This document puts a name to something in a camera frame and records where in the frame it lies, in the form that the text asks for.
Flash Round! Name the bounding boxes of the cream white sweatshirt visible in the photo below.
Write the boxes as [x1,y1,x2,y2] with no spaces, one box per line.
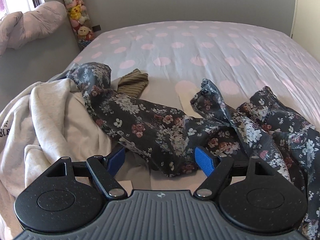
[1,79,111,239]

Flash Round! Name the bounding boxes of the pink rolled duvet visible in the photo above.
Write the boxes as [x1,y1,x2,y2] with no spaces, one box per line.
[1,1,67,54]

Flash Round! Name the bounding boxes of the cream room door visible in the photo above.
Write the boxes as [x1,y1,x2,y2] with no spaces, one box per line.
[291,0,319,42]

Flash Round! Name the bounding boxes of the dark floral denim pants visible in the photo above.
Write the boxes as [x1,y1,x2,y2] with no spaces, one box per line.
[67,62,319,239]

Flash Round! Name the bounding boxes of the olive striped garment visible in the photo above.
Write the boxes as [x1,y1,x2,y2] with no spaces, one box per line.
[117,69,149,98]

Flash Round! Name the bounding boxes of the pink polka dot bed sheet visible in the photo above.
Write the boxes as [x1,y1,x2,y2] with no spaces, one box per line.
[74,21,319,126]

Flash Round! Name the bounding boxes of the black wall socket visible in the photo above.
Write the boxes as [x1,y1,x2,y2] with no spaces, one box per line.
[92,25,101,32]

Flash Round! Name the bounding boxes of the plush toy storage tube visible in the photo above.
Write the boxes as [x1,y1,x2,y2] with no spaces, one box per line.
[63,0,95,50]

